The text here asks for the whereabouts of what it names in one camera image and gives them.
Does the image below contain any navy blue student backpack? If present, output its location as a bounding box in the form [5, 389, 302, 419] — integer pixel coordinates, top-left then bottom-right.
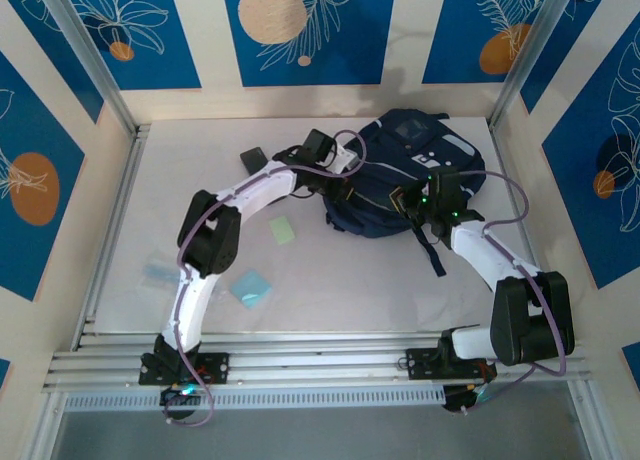
[322, 108, 487, 279]

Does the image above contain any black rectangular device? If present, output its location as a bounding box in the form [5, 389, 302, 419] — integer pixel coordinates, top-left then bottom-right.
[239, 147, 271, 175]

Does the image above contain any clear plastic bag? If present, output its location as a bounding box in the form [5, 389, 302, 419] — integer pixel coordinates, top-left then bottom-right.
[138, 251, 179, 287]

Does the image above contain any pale green card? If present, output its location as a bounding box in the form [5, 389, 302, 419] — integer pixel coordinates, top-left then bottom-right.
[268, 215, 296, 246]

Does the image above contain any light blue square packet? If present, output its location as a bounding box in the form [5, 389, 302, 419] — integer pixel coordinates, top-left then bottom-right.
[230, 268, 275, 310]

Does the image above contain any black controller board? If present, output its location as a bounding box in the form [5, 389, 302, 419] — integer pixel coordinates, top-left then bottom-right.
[158, 385, 202, 409]
[441, 383, 496, 415]

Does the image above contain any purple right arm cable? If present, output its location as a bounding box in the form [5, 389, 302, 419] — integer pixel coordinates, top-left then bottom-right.
[459, 168, 571, 416]

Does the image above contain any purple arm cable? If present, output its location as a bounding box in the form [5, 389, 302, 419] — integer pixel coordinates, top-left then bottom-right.
[459, 168, 571, 416]
[162, 129, 370, 429]

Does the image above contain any aluminium side rail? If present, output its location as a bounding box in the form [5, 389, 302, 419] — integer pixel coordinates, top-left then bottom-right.
[72, 123, 151, 352]
[487, 122, 581, 344]

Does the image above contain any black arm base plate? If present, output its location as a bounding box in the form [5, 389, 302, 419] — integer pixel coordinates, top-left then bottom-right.
[405, 346, 497, 381]
[138, 351, 230, 386]

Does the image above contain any wide aluminium base rail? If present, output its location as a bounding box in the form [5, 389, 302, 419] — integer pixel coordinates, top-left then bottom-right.
[42, 332, 586, 395]

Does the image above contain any aluminium frame post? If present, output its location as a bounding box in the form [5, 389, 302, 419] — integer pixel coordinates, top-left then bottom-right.
[35, 0, 140, 137]
[488, 0, 587, 134]

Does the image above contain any grey slotted cable duct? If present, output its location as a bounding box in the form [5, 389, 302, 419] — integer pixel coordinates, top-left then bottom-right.
[63, 384, 447, 414]

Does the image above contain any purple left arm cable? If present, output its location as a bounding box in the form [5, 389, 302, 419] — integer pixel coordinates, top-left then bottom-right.
[162, 129, 370, 429]

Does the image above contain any aluminium frame leg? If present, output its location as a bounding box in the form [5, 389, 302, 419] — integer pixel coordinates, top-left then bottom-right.
[567, 379, 614, 460]
[29, 392, 69, 460]

